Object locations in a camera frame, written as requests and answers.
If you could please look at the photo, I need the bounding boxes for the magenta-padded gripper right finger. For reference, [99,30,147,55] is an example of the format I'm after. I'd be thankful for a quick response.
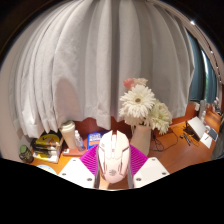
[128,144,171,189]

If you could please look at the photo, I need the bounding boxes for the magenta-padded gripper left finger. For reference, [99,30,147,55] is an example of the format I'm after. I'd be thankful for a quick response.
[57,144,101,190]

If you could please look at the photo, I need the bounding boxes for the pink computer mouse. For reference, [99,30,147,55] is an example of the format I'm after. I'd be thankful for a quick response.
[96,130,131,185]

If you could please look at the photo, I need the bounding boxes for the red notebook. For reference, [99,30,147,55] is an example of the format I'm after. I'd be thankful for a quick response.
[62,147,88,158]

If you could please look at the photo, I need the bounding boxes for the clear spray bottle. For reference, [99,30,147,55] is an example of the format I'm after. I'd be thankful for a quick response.
[73,129,86,153]

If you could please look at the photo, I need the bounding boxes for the white ceramic vase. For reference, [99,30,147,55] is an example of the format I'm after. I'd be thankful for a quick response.
[129,123,153,158]

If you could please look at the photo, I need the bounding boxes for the blue book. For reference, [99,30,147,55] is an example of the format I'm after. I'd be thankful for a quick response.
[86,132,109,151]

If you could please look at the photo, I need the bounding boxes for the cream tumbler with lid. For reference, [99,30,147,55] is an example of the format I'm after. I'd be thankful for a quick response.
[59,120,78,150]

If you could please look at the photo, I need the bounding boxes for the black pen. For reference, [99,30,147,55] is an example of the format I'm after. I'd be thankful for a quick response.
[181,132,192,147]

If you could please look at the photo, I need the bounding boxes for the dark green mug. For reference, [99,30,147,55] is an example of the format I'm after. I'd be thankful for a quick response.
[18,144,35,164]

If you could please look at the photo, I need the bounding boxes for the silver laptop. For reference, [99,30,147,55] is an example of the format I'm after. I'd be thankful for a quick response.
[183,116,208,141]

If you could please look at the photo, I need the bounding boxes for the white paper sheet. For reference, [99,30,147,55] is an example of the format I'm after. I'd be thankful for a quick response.
[199,128,219,149]

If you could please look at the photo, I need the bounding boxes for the white flower bouquet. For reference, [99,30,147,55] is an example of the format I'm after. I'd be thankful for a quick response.
[118,77,174,136]

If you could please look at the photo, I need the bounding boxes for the white curtain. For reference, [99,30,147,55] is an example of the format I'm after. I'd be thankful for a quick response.
[8,0,196,139]

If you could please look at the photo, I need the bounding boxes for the window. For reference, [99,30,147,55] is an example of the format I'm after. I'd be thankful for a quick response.
[188,31,224,104]

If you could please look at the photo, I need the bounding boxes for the black cable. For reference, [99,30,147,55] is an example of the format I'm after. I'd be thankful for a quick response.
[151,124,186,153]

